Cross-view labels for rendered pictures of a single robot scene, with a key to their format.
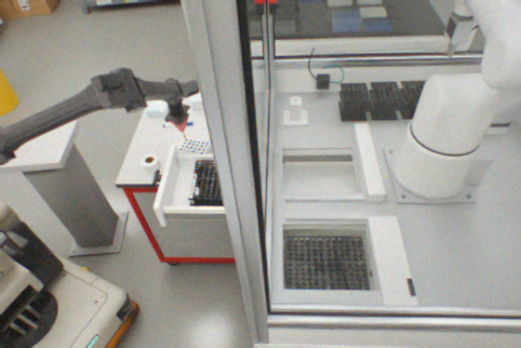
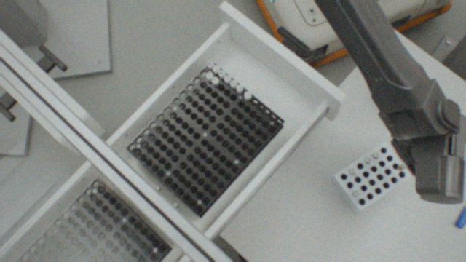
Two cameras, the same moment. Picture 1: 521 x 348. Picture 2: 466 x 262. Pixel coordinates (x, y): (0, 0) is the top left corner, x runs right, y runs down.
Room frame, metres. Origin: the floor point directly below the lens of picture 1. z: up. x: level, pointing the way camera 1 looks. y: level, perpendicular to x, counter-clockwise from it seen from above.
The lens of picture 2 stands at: (1.04, -0.03, 1.71)
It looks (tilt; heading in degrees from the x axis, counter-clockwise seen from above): 73 degrees down; 132
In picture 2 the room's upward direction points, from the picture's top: 7 degrees counter-clockwise
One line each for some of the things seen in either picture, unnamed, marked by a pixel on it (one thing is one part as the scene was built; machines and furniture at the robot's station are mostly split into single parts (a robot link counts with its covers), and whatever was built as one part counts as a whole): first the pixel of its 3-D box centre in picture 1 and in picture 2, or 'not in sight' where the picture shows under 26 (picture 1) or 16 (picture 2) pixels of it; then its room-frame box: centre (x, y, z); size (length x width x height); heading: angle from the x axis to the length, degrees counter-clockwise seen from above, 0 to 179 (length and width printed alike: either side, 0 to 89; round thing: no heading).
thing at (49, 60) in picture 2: not in sight; (48, 62); (0.51, 0.05, 0.91); 0.07 x 0.04 x 0.01; 174
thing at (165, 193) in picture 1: (168, 183); (279, 62); (0.86, 0.31, 0.87); 0.29 x 0.02 x 0.11; 174
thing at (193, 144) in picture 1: (194, 149); (370, 177); (1.12, 0.25, 0.78); 0.12 x 0.08 x 0.04; 68
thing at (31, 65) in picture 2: not in sight; (44, 78); (0.51, 0.03, 0.87); 0.29 x 0.02 x 0.11; 174
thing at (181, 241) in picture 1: (210, 184); (381, 237); (1.26, 0.25, 0.38); 0.62 x 0.58 x 0.76; 174
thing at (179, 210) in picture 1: (228, 185); (203, 143); (0.84, 0.10, 0.86); 0.40 x 0.26 x 0.06; 84
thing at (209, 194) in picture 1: (225, 184); (207, 139); (0.84, 0.11, 0.87); 0.22 x 0.18 x 0.06; 84
